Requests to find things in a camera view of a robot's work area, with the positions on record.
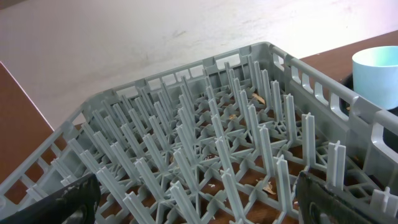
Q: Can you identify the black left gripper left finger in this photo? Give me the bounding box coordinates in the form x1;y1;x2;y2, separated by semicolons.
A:
1;174;101;224

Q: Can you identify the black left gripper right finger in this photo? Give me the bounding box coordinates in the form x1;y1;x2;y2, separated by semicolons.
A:
295;171;382;223

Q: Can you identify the light blue plastic cup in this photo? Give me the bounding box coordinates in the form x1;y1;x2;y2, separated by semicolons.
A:
352;45;397;110

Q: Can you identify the grey plastic dishwasher rack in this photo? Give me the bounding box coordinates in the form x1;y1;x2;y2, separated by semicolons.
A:
1;42;397;223

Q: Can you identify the round black serving tray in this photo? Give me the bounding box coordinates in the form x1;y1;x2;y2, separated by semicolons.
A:
340;73;397;152

